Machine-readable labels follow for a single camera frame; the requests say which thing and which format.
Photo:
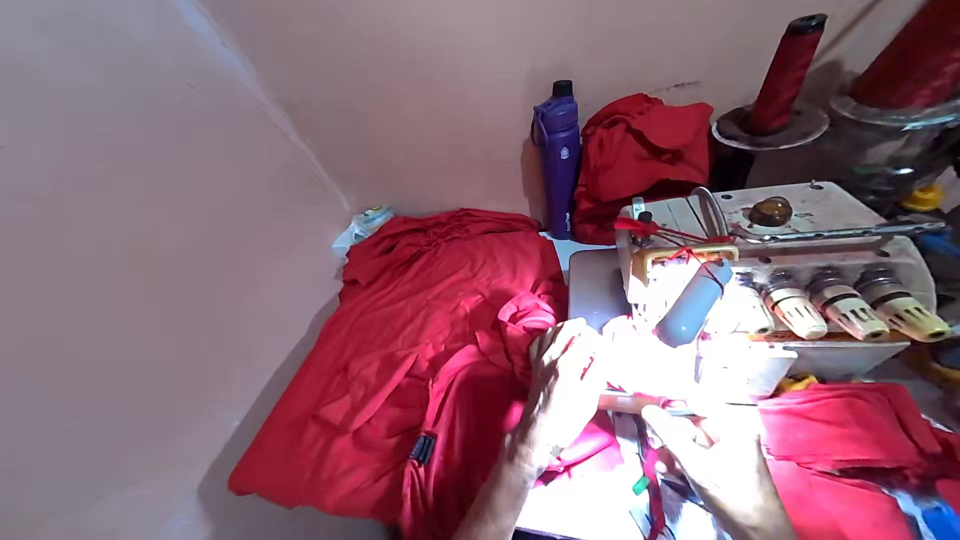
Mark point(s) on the person's left hand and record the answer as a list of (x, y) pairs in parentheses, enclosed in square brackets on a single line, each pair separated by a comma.
[(566, 390)]

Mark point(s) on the person's right hand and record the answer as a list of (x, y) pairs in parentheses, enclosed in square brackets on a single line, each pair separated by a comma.
[(720, 454)]

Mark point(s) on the person's right fingers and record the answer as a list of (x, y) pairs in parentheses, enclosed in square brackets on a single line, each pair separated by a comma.
[(729, 420)]

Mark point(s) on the person's left fingers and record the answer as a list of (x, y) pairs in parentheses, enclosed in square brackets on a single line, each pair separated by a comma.
[(574, 342)]

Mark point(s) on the person's right thumb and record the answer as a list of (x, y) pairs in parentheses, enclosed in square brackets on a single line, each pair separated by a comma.
[(665, 426)]

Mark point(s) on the person's left thumb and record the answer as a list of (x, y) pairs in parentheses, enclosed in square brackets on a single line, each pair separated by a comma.
[(621, 403)]

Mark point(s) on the red garment being sewn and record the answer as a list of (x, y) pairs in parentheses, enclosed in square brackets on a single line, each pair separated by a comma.
[(585, 448)]

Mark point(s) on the person's left forearm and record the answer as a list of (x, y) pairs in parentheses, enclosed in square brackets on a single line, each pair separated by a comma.
[(499, 491)]

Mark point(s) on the person's right forearm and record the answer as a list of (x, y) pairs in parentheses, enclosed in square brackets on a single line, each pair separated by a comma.
[(754, 517)]

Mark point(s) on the small green piece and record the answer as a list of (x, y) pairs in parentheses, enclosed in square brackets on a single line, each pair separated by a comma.
[(641, 484)]

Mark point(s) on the dark red fabric strip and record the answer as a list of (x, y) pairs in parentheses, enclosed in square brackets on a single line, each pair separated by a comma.
[(654, 495)]

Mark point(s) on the stack of red fabric pieces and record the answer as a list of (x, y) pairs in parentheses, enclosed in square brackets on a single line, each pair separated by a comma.
[(844, 427)]

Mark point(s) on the grey cylindrical lamp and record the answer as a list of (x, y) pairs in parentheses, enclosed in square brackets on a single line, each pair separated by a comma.
[(694, 304)]

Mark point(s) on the pile of red garments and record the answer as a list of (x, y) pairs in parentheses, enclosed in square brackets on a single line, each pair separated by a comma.
[(420, 322)]

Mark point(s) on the purple water bottle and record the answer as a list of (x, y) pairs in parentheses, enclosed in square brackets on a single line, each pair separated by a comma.
[(560, 165)]

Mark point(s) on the white overlock sewing machine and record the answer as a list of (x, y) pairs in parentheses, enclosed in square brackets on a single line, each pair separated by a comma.
[(814, 255)]

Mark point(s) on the bundled red cloth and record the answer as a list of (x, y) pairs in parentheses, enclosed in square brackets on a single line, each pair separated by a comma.
[(637, 157)]

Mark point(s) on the blue cloth scrap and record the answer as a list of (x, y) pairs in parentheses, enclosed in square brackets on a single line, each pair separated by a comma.
[(939, 519)]

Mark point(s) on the clear plastic packet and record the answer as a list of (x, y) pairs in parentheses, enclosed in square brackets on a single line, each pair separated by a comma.
[(365, 225)]

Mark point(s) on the yellow plastic cap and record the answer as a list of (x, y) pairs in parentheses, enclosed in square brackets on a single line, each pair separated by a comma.
[(923, 198)]

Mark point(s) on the clear plastic jar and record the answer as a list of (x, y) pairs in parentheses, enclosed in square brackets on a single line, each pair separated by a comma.
[(892, 161)]

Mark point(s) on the slim red thread cone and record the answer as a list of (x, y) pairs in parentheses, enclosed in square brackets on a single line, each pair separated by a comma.
[(787, 75)]

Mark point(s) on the large red thread cone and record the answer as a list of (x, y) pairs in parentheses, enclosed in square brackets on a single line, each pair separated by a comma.
[(919, 64)]

